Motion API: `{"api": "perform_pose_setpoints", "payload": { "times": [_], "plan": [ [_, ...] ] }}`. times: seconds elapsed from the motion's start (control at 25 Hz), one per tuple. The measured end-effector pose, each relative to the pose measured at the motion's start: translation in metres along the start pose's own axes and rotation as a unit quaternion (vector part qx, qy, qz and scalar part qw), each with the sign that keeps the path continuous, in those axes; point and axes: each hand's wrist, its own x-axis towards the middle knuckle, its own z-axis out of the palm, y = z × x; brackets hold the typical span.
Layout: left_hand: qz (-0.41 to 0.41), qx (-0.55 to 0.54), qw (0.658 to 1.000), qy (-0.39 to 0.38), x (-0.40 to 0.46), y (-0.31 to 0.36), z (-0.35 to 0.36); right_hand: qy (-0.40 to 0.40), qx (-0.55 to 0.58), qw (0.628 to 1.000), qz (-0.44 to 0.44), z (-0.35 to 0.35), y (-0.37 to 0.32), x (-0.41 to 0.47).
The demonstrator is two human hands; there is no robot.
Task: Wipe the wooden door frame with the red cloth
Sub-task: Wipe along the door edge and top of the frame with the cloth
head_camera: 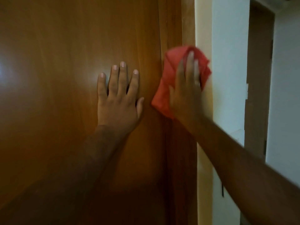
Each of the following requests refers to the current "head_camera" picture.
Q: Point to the person's left hand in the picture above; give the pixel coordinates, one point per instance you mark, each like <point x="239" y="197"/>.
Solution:
<point x="118" y="110"/>

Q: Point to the person's right hand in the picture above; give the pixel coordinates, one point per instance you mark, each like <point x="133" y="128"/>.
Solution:
<point x="186" y="100"/>

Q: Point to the person's right fingers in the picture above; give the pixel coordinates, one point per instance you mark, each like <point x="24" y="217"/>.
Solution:
<point x="188" y="70"/>

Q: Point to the person's left thumb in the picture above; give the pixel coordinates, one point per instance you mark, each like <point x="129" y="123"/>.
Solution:
<point x="140" y="105"/>

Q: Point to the person's left middle finger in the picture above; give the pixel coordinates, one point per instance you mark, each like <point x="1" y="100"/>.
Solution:
<point x="123" y="78"/>

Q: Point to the person's left little finger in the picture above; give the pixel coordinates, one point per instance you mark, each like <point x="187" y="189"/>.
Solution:
<point x="102" y="85"/>

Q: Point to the red cleaning cloth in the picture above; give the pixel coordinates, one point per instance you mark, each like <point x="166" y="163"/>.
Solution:
<point x="170" y="74"/>

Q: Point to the person's right forearm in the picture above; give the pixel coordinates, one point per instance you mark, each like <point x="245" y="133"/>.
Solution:
<point x="246" y="178"/>

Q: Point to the person's left forearm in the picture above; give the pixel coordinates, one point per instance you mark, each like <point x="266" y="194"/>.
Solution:
<point x="77" y="175"/>

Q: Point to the brown wooden door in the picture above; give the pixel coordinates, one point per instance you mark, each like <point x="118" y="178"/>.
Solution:
<point x="70" y="67"/>

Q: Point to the brown wooden door frame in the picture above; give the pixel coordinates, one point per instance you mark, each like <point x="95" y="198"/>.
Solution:
<point x="180" y="149"/>

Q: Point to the brown doorway frame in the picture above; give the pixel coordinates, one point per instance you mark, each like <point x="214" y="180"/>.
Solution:
<point x="259" y="79"/>

